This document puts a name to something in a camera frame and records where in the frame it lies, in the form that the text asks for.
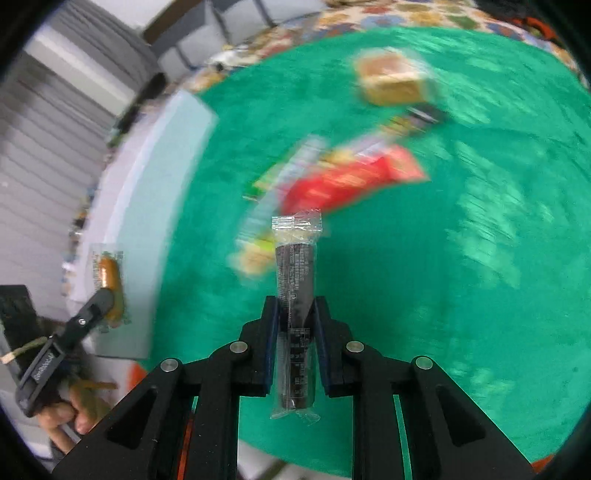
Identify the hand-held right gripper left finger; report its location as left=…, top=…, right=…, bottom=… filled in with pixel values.
left=51, top=295, right=281, bottom=480

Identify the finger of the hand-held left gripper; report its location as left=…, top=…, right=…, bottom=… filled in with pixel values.
left=65, top=288, right=116, bottom=344

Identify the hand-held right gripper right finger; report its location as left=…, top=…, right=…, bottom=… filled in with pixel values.
left=314, top=295, right=539, bottom=480

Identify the bagged bread loaf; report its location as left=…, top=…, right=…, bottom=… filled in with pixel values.
left=353, top=48, right=441, bottom=108

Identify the long purple black snack packet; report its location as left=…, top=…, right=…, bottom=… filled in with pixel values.
left=323, top=105, right=451, bottom=167

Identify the sausage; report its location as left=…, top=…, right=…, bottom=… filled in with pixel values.
left=90, top=244, right=132, bottom=328

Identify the person's left hand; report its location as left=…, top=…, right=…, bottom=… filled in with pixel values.
left=37, top=378, right=117, bottom=455

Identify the red snack packet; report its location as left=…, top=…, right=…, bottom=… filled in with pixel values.
left=279, top=145, right=428, bottom=215

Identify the green white snack packet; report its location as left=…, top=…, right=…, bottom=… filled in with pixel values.
left=229, top=136, right=331, bottom=280

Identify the grey curtain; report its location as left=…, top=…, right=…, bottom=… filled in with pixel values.
left=0, top=0, right=162, bottom=287

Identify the dark snack stick clear wrapper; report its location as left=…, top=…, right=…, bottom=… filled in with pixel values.
left=269, top=209, right=322, bottom=423

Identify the pale blue board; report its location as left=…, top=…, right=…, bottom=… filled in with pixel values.
left=69, top=90, right=218, bottom=361

